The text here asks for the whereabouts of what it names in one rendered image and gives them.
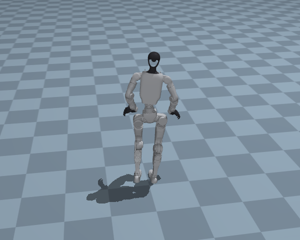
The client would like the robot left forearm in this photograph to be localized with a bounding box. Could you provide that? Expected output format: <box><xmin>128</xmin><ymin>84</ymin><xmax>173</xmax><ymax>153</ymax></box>
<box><xmin>125</xmin><ymin>98</ymin><xmax>138</xmax><ymax>113</ymax></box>

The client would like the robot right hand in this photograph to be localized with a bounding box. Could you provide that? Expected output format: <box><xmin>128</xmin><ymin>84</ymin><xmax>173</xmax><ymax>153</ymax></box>
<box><xmin>170</xmin><ymin>109</ymin><xmax>180</xmax><ymax>119</ymax></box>

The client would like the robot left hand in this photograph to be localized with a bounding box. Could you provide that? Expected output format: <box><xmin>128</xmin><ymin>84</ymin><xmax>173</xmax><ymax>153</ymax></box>
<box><xmin>123</xmin><ymin>106</ymin><xmax>136</xmax><ymax>116</ymax></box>

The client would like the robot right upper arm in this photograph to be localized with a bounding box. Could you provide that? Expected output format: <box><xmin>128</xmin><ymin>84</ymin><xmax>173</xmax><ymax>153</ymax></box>
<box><xmin>163</xmin><ymin>75</ymin><xmax>179</xmax><ymax>103</ymax></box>

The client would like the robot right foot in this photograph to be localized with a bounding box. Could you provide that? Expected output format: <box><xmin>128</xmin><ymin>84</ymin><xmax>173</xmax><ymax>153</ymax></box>
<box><xmin>148</xmin><ymin>169</ymin><xmax>158</xmax><ymax>184</ymax></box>

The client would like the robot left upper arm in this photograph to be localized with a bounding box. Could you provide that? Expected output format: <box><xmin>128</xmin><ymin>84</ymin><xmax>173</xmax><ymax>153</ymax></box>
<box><xmin>125</xmin><ymin>72</ymin><xmax>142</xmax><ymax>100</ymax></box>

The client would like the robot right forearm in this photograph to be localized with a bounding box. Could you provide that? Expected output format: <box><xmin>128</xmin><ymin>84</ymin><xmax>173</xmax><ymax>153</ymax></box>
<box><xmin>167</xmin><ymin>100</ymin><xmax>178</xmax><ymax>114</ymax></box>

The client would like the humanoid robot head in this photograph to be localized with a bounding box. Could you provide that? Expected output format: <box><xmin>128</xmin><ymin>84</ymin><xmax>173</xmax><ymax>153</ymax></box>
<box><xmin>146</xmin><ymin>51</ymin><xmax>160</xmax><ymax>74</ymax></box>

